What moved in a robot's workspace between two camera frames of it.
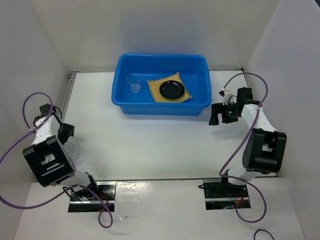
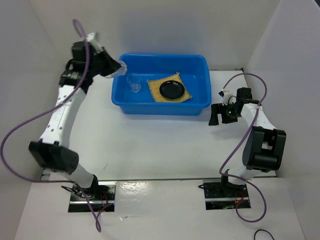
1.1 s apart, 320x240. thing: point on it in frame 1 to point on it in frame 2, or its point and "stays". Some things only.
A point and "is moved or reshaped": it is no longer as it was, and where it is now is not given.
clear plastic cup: (69, 147) is moved or reshaped
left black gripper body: (64, 131) to (97, 66)
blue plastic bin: (194, 70) stays
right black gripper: (219, 108) stays
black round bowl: (172, 89) stays
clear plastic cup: (134, 79) stays
